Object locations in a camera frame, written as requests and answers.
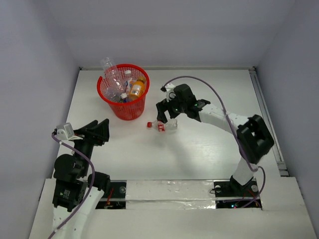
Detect white orange label bottle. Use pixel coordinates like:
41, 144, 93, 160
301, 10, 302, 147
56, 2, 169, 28
124, 70, 136, 95

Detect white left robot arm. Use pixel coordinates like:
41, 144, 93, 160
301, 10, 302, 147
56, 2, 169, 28
49, 119, 113, 239

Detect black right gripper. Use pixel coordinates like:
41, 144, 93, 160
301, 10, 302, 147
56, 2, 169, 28
157, 92, 187, 123

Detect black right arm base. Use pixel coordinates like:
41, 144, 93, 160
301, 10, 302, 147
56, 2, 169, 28
209, 179, 262, 209

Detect large clear plastic bottle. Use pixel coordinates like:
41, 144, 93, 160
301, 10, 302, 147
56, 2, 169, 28
100, 57, 125, 103

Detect red mesh plastic bin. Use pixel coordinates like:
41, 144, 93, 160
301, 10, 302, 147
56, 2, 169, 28
97, 64, 150, 120

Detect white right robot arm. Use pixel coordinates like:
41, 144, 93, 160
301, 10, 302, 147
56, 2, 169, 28
156, 83, 274, 195

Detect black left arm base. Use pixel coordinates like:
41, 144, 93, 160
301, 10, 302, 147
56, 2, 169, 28
96, 181, 127, 210

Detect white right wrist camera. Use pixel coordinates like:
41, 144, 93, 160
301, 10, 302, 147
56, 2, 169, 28
160, 83, 176, 102

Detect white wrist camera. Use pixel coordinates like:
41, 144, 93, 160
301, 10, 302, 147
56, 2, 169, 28
53, 122, 83, 141
160, 83, 176, 102

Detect red label cola bottle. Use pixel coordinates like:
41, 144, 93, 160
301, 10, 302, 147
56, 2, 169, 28
147, 119, 177, 133

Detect orange juice bottle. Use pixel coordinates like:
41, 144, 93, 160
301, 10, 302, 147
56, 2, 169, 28
129, 77, 146, 101

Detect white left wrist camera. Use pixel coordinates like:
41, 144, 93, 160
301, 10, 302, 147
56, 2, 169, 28
53, 122, 83, 141

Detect aluminium rail on right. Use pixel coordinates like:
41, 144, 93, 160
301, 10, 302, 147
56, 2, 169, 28
249, 67, 290, 177

